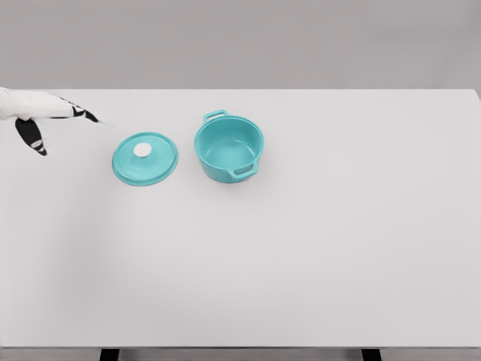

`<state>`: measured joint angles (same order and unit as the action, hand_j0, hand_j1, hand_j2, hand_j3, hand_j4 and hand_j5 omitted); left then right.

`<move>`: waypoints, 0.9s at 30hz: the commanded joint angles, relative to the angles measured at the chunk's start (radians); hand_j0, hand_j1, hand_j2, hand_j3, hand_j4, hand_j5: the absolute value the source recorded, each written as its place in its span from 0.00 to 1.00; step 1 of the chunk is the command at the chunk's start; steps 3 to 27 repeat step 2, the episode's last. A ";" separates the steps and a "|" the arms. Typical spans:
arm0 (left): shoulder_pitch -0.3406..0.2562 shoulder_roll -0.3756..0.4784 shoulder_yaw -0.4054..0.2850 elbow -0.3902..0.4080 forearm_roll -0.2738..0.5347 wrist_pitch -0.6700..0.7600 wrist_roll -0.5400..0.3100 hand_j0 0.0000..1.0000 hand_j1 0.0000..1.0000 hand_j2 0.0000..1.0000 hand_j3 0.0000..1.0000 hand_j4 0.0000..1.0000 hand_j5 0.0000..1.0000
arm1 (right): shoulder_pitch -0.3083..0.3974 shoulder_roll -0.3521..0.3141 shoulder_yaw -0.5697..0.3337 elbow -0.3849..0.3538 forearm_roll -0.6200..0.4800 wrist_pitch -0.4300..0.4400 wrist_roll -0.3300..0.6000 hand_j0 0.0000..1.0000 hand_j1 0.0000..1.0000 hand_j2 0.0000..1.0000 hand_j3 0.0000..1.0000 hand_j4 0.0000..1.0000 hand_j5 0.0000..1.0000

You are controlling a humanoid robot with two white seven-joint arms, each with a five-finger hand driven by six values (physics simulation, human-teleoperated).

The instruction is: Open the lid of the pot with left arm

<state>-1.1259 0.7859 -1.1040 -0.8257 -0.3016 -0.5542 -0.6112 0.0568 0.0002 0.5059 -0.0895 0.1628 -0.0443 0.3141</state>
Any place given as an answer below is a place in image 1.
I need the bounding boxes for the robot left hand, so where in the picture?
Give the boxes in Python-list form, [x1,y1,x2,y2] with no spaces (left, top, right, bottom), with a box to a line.
[0,86,100,157]

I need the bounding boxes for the teal pot lid white knob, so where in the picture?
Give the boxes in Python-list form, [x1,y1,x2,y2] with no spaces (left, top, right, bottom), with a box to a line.
[111,131,179,187]

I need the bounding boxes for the teal pot with handles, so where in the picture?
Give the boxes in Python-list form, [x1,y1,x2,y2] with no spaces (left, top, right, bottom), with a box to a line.
[193,109,265,185]

